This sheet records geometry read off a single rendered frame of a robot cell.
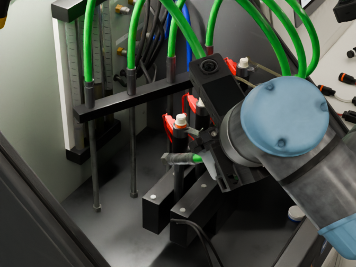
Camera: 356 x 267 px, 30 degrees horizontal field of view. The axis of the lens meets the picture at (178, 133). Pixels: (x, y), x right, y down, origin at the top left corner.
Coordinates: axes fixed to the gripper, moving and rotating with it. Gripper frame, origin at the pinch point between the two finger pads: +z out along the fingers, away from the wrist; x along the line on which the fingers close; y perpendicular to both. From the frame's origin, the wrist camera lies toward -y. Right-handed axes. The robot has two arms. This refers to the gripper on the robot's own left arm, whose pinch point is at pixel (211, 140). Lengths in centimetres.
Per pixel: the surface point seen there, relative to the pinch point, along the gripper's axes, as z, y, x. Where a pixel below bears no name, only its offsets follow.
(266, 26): 5.7, -13.3, 17.0
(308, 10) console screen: 50, -21, 45
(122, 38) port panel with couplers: 45, -30, 2
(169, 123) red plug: 24.4, -6.9, -0.3
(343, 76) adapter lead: 53, -4, 47
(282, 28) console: 43, -18, 34
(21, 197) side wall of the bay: -1.9, -3.0, -27.4
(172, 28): 27.5, -23.6, 8.4
